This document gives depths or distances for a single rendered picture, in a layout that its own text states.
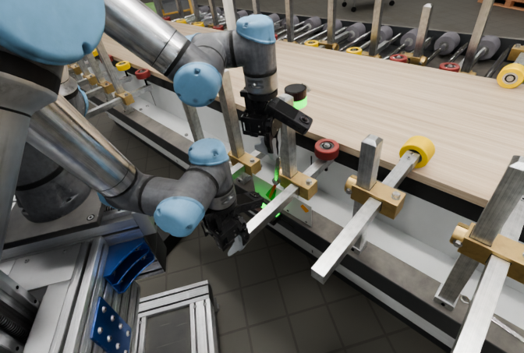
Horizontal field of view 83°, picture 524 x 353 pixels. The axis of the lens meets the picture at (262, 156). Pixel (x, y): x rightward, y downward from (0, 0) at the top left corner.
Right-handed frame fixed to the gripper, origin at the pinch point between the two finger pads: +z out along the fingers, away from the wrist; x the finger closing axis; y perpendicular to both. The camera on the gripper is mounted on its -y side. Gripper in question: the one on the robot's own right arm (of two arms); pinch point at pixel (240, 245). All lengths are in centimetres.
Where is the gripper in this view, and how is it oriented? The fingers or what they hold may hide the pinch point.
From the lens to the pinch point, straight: 84.7
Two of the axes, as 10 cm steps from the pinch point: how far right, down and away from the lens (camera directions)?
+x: 7.3, 3.7, -5.8
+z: 1.0, 7.8, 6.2
